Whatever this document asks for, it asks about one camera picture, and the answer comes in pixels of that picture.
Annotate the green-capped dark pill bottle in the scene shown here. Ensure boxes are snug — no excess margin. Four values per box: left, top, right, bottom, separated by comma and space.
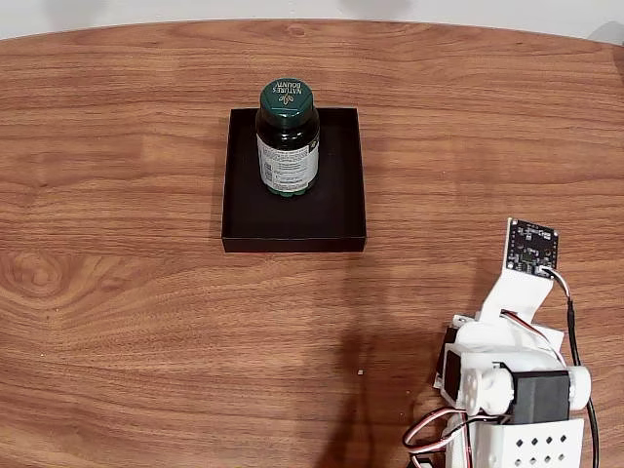
254, 77, 321, 198

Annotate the camera circuit board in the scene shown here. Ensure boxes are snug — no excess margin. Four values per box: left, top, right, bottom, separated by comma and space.
504, 217, 562, 282

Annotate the black camera cable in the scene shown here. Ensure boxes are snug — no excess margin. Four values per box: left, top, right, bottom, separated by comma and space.
540, 265, 601, 468

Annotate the shallow black box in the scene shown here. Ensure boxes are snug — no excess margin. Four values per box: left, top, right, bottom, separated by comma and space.
221, 107, 368, 254

